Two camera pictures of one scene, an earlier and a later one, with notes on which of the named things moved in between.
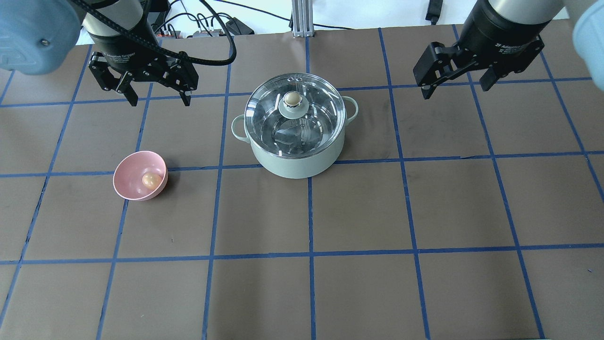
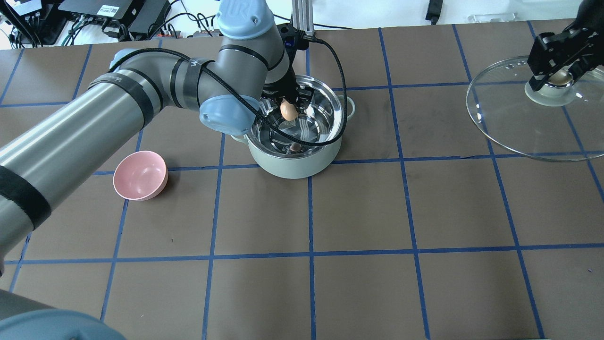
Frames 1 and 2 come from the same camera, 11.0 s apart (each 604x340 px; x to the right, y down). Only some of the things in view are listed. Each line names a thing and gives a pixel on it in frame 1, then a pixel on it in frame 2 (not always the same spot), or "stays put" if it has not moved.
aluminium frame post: [302, 18] stays put
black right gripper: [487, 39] to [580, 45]
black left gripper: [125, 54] to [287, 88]
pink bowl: [140, 175] stays put
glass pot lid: [294, 115] to [563, 120]
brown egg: [151, 180] to [288, 111]
